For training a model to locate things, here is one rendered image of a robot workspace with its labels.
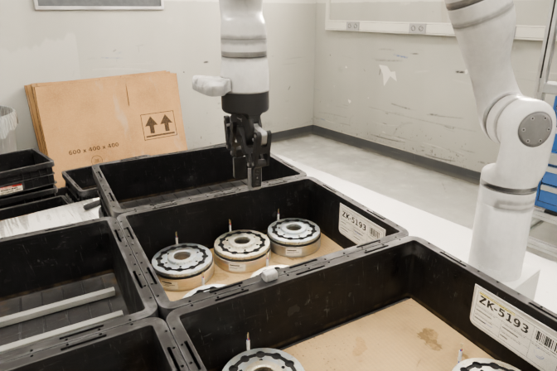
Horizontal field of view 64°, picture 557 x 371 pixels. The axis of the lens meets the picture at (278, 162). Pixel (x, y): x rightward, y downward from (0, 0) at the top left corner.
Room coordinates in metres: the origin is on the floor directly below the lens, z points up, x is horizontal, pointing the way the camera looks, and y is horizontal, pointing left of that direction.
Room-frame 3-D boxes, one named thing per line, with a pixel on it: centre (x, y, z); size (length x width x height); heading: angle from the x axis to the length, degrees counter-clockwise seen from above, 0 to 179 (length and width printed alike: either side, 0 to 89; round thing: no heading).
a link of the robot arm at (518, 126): (0.74, -0.41, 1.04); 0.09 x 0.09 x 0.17; 7
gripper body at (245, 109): (0.70, 0.05, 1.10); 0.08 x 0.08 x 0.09
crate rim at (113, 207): (0.93, 0.18, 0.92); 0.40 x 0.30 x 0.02; 119
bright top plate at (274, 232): (0.77, -0.03, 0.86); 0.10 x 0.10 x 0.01
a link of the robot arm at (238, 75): (0.69, 0.07, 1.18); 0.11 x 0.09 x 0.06; 118
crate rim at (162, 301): (0.66, 0.03, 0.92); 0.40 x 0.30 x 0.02; 119
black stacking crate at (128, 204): (0.93, 0.18, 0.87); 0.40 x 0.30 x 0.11; 119
